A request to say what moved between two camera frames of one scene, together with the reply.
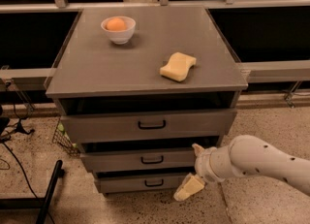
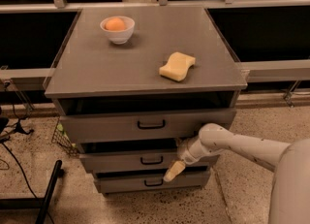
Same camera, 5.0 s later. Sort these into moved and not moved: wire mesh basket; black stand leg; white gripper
Moved: white gripper
Not moved: wire mesh basket; black stand leg
